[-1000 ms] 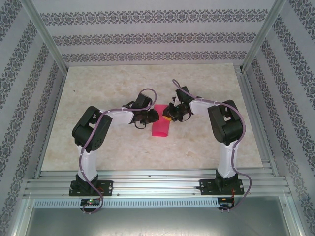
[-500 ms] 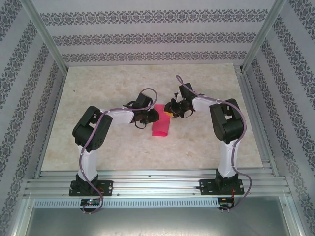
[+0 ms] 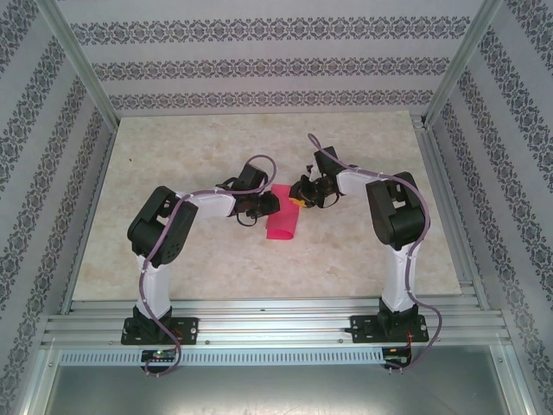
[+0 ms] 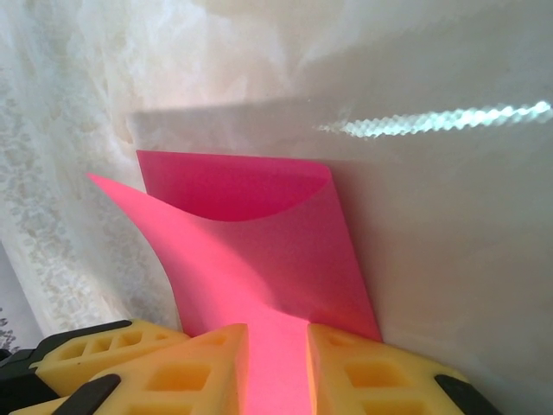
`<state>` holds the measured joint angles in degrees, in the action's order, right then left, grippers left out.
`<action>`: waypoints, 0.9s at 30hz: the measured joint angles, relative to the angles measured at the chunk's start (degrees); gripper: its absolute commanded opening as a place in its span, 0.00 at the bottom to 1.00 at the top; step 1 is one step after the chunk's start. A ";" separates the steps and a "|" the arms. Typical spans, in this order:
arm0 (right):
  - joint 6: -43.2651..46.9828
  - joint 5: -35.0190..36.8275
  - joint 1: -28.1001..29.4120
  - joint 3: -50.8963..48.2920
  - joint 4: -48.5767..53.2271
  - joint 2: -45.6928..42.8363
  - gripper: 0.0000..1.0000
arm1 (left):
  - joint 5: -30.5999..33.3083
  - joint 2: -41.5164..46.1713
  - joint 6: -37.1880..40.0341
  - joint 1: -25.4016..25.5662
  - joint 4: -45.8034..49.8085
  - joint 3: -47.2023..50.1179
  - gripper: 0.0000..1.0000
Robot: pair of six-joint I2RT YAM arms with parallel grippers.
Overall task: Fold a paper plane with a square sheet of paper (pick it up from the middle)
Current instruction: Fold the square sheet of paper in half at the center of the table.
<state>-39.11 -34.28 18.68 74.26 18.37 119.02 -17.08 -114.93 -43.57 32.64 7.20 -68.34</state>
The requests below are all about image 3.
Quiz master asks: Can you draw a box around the black right gripper cable loop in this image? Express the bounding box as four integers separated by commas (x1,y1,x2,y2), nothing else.
315,192,347,210

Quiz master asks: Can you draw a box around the circuit board with orange part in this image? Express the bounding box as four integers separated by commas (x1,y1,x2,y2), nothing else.
383,345,414,368

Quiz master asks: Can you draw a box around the aluminium frame post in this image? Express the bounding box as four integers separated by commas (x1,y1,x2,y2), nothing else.
33,0,121,131
425,0,506,129

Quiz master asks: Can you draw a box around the wide aluminium side rail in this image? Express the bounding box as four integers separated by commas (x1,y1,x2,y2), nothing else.
414,116,492,310

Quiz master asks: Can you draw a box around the circuit board with green light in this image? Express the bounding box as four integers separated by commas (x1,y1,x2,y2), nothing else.
140,348,179,363

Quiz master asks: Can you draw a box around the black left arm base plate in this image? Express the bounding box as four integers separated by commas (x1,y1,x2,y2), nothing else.
122,316,200,347

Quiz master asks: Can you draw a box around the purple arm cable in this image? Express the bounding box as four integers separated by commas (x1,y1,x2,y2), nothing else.
137,154,278,380
306,132,446,376

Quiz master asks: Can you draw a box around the slotted grey cable duct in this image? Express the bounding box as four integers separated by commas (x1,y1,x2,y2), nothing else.
58,348,388,367

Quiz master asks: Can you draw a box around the grey metal sheet panel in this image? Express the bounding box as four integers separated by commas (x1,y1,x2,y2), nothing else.
38,345,526,415

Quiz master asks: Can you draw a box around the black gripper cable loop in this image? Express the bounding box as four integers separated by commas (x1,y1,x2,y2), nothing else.
315,192,347,210
235,210,264,228

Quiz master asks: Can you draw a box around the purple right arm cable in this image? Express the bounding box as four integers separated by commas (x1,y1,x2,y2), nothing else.
306,132,446,376

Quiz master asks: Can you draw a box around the narrow aluminium side rail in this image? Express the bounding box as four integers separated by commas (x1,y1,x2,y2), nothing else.
60,124,118,315

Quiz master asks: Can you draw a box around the pink paper sheet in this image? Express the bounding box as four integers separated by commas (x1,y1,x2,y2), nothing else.
265,183,300,241

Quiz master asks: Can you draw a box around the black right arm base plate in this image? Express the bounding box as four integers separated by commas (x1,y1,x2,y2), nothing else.
350,314,429,345

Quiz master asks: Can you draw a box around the black left gripper cable loop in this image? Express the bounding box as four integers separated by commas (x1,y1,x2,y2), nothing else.
235,210,264,228

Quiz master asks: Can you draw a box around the aluminium mounting rail beam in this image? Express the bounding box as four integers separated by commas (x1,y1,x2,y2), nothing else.
41,297,507,349

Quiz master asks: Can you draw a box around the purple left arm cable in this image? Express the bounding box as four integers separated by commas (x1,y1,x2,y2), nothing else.
137,154,278,380

